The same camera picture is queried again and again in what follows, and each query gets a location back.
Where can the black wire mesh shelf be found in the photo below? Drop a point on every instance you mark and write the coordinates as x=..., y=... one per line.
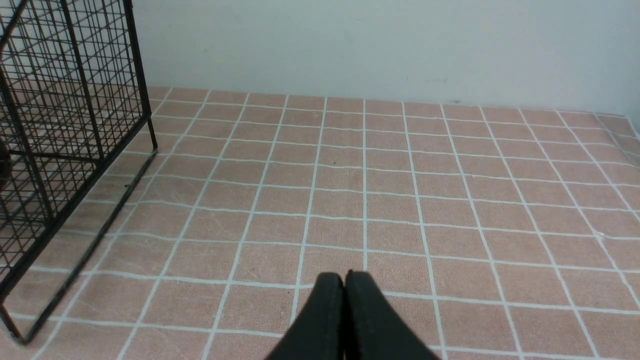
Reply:
x=73, y=97

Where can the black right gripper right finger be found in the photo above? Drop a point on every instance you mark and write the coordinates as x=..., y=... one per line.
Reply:
x=373, y=329

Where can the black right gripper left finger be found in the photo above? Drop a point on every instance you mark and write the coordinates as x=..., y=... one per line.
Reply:
x=316, y=333

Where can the pink tiled table cloth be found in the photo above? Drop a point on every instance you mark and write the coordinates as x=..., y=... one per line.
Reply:
x=496, y=233

